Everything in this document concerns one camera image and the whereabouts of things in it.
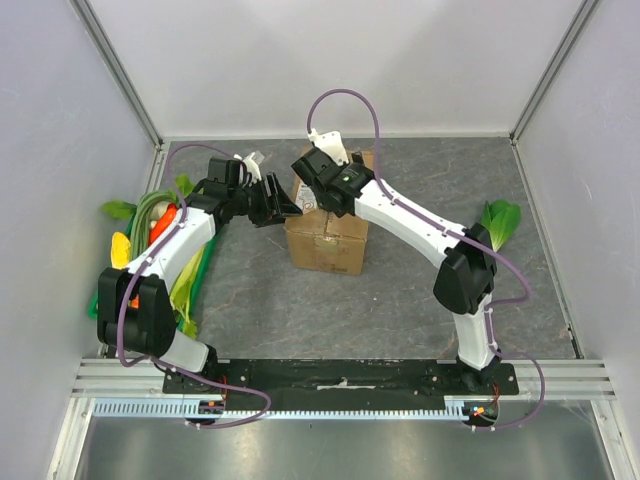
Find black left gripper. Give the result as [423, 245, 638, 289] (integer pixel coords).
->
[228, 173, 301, 229]

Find brown cardboard express box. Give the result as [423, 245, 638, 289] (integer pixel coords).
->
[285, 151, 373, 275]

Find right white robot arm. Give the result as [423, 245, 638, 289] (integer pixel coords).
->
[292, 147, 497, 394]

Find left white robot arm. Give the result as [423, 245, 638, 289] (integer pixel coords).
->
[97, 158, 302, 393]

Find orange carrot toy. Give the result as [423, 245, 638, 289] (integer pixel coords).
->
[149, 203, 178, 245]

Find green bean bundle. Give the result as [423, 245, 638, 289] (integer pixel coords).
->
[130, 190, 173, 258]

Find green bok choy leaf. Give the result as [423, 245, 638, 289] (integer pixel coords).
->
[480, 199, 521, 251]

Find yellow corn toy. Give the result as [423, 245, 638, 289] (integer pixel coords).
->
[110, 232, 131, 269]

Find green vegetable tray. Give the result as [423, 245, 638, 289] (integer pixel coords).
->
[87, 237, 219, 320]

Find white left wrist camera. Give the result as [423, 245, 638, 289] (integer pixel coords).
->
[233, 151, 265, 185]

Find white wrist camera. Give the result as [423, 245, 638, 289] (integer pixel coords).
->
[307, 128, 350, 165]
[233, 151, 265, 185]

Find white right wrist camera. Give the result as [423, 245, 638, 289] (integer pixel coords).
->
[307, 128, 350, 165]

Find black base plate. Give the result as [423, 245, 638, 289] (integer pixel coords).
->
[162, 357, 520, 407]

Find grey cable duct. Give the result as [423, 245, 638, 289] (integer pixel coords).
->
[92, 397, 474, 420]

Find aluminium frame post left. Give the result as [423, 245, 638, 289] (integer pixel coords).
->
[70, 0, 164, 149]

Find aluminium frame post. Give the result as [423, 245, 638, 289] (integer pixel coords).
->
[70, 0, 164, 149]
[509, 0, 600, 146]

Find aluminium frame post right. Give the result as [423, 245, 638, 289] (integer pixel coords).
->
[509, 0, 600, 146]

